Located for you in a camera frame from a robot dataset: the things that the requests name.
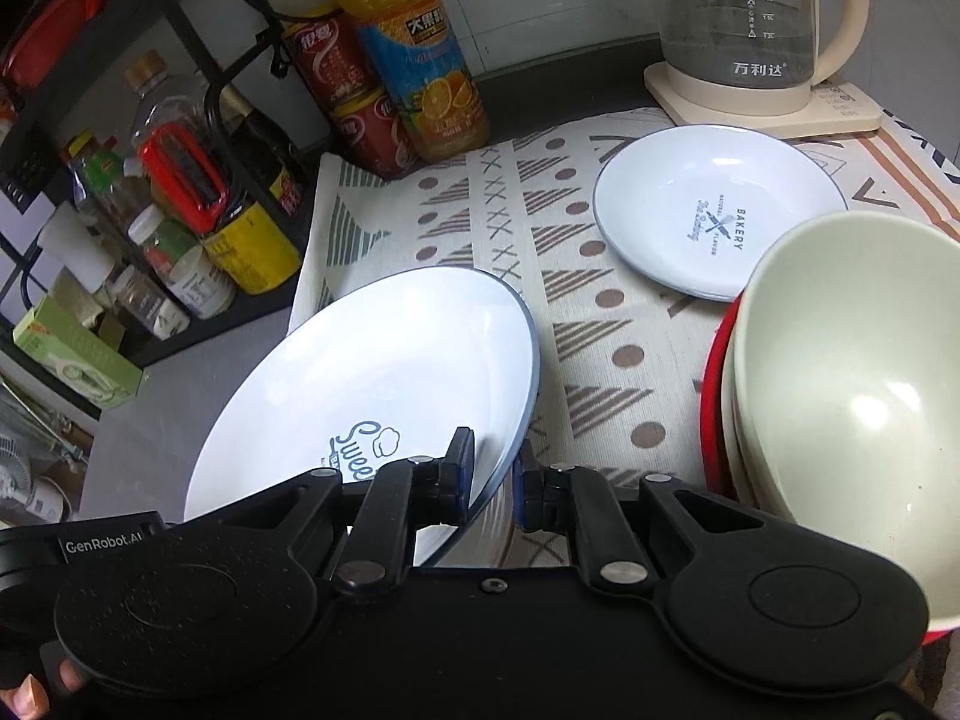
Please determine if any black kitchen rack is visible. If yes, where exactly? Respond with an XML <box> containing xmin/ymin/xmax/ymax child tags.
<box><xmin>2</xmin><ymin>0</ymin><xmax>311</xmax><ymax>418</ymax></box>

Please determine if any white cap seasoning jar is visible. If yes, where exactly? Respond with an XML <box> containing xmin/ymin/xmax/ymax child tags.
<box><xmin>127</xmin><ymin>205</ymin><xmax>236</xmax><ymax>320</ymax></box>

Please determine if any red plastic bowl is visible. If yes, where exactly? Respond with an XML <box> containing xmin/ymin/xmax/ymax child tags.
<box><xmin>700</xmin><ymin>298</ymin><xmax>958</xmax><ymax>639</ymax></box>

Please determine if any red chip can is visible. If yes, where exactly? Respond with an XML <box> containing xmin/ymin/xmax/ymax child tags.
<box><xmin>283</xmin><ymin>7</ymin><xmax>416</xmax><ymax>179</ymax></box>

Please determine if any clear oil bottle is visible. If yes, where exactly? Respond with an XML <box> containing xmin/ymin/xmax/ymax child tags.
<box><xmin>125</xmin><ymin>50</ymin><xmax>212</xmax><ymax>153</ymax></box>

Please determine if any yellow label dark bottle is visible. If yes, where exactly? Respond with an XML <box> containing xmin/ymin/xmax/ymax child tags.
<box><xmin>202</xmin><ymin>85</ymin><xmax>302</xmax><ymax>296</ymax></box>

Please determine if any green cap spice bottle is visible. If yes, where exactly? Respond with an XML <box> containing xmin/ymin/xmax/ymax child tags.
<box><xmin>67</xmin><ymin>130</ymin><xmax>153</xmax><ymax>239</ymax></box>

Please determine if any left hand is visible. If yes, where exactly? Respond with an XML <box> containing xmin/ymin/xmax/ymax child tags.
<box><xmin>2</xmin><ymin>660</ymin><xmax>86</xmax><ymax>720</ymax></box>

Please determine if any glass electric kettle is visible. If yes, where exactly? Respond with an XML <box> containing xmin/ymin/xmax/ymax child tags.
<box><xmin>656</xmin><ymin>0</ymin><xmax>871</xmax><ymax>91</ymax></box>

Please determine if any patterned table mat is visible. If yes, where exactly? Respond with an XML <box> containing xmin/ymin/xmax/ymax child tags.
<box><xmin>286</xmin><ymin>104</ymin><xmax>960</xmax><ymax>569</ymax></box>

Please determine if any cream kettle base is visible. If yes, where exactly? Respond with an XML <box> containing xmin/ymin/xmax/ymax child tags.
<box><xmin>644</xmin><ymin>62</ymin><xmax>884</xmax><ymax>140</ymax></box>

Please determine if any pale green bowl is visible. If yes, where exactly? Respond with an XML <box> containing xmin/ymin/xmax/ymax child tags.
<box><xmin>727</xmin><ymin>211</ymin><xmax>958</xmax><ymax>632</ymax></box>

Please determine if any white plate sweet print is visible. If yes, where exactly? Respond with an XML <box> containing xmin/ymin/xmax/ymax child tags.
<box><xmin>184</xmin><ymin>266</ymin><xmax>540</xmax><ymax>567</ymax></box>

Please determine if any orange juice bottle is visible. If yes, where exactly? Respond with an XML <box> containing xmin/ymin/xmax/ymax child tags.
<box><xmin>335</xmin><ymin>0</ymin><xmax>490</xmax><ymax>163</ymax></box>

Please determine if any green box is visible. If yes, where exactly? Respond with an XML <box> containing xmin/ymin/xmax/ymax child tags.
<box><xmin>13</xmin><ymin>298</ymin><xmax>142</xmax><ymax>410</ymax></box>

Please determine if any white plate bakery print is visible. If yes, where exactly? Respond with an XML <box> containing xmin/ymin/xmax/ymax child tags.
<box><xmin>592</xmin><ymin>125</ymin><xmax>848</xmax><ymax>302</ymax></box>

